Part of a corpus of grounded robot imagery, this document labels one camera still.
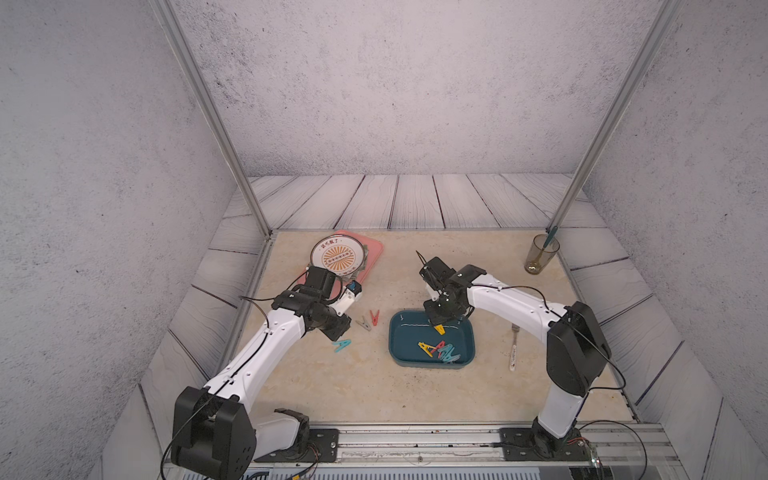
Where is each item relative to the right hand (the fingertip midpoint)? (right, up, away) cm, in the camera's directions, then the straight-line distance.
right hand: (435, 318), depth 86 cm
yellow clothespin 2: (-2, -9, +2) cm, 10 cm away
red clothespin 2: (+1, -9, +2) cm, 9 cm away
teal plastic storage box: (-8, -5, +6) cm, 11 cm away
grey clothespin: (-21, -4, +8) cm, 23 cm away
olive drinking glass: (+36, +17, +13) cm, 42 cm away
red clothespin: (-18, -2, +10) cm, 20 cm away
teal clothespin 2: (+3, -11, +2) cm, 11 cm away
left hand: (-25, 0, -4) cm, 25 cm away
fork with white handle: (+21, -13, -1) cm, 25 cm away
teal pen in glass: (+40, +24, +13) cm, 48 cm away
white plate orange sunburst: (-32, +18, +25) cm, 45 cm away
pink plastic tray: (-20, +20, +29) cm, 40 cm away
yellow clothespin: (+1, -3, -2) cm, 3 cm away
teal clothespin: (-27, -8, +3) cm, 29 cm away
